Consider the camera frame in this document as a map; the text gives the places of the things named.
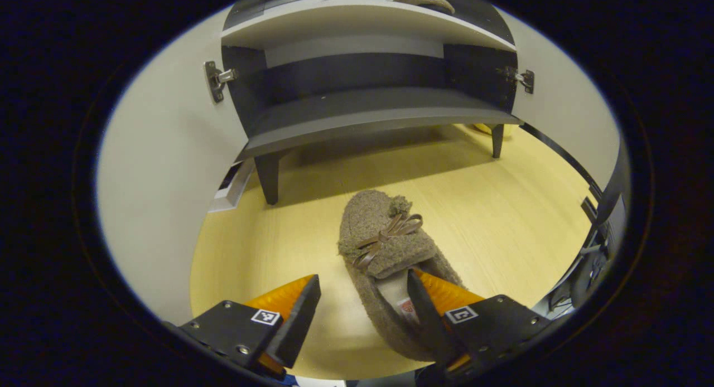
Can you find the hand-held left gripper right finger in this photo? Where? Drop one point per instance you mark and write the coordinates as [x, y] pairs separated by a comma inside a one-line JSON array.
[[427, 320]]

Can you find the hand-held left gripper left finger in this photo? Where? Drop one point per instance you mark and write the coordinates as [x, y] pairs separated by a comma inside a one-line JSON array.
[[298, 320]]

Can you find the beige shoe cabinet door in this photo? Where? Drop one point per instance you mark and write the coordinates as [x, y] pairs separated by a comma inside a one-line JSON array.
[[162, 169], [563, 119]]

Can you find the grey and beige shoe cabinet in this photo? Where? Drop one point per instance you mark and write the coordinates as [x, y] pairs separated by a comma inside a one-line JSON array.
[[362, 105]]

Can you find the metal door hinge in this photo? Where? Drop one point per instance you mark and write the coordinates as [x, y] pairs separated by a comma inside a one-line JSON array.
[[215, 81], [526, 80]]

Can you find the white and blue object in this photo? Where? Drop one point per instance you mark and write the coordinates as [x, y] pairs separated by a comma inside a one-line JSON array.
[[318, 381]]

